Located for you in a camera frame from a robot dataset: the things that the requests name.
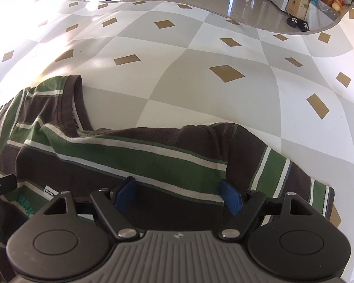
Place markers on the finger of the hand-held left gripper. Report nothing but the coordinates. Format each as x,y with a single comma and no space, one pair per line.
3,184

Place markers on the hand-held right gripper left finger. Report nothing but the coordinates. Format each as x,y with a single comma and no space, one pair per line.
125,195

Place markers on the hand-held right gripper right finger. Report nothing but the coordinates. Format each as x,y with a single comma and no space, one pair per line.
231,198

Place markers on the green brown striped t-shirt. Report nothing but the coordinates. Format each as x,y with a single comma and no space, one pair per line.
135,153

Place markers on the grey white checkered table cover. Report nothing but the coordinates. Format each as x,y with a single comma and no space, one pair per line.
194,79

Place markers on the black slipper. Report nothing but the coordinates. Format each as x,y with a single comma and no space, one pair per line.
292,21
303,26

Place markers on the grey covered stand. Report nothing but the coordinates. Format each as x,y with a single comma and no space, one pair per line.
321,17

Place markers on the cardboard box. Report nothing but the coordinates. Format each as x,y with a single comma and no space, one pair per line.
298,3

